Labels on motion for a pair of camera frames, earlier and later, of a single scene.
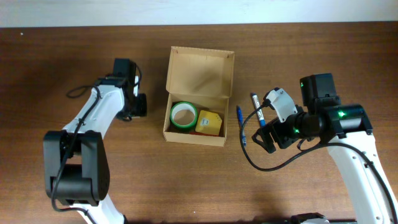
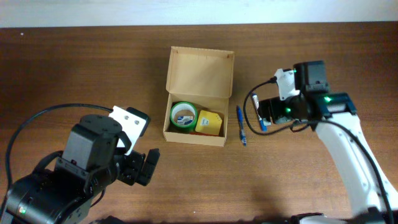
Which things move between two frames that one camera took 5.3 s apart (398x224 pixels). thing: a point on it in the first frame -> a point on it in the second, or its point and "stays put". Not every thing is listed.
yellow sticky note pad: x=208 y=122 stays put
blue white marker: x=257 y=104 stays put
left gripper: x=125 y=113 -> x=137 y=168
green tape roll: x=183 y=106 stays put
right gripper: x=277 y=134 -> x=277 y=109
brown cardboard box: x=203 y=77 stays put
